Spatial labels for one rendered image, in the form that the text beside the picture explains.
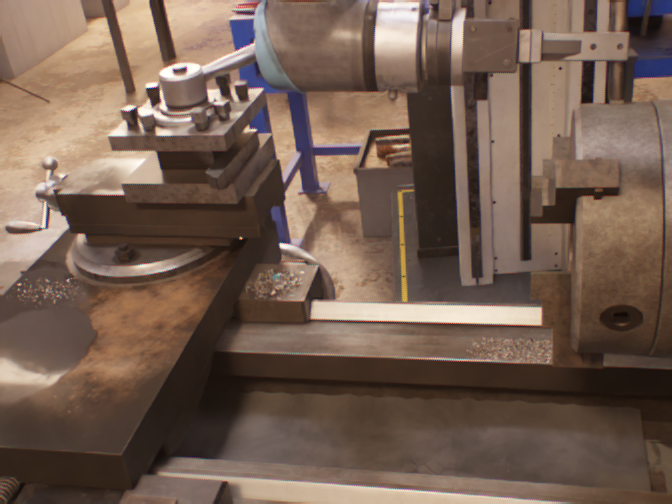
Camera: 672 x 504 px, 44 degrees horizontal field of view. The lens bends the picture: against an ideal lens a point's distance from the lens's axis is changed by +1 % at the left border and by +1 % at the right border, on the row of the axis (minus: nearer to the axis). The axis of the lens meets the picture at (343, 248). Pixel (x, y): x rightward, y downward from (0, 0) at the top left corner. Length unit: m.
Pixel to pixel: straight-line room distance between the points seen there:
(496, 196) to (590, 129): 1.31
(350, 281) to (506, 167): 0.94
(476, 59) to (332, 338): 0.51
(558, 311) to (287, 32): 0.39
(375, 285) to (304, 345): 1.64
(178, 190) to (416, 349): 0.39
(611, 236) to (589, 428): 0.47
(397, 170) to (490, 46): 2.14
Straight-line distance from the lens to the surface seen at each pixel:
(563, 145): 0.97
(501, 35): 0.79
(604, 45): 0.84
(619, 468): 1.13
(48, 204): 1.33
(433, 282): 2.19
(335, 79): 0.84
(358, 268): 2.89
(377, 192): 2.97
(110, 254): 1.25
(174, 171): 1.17
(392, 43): 0.82
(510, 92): 1.99
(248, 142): 1.16
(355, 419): 1.19
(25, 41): 5.99
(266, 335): 1.19
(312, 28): 0.82
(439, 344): 1.13
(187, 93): 1.14
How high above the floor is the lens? 1.53
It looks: 30 degrees down
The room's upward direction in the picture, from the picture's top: 8 degrees counter-clockwise
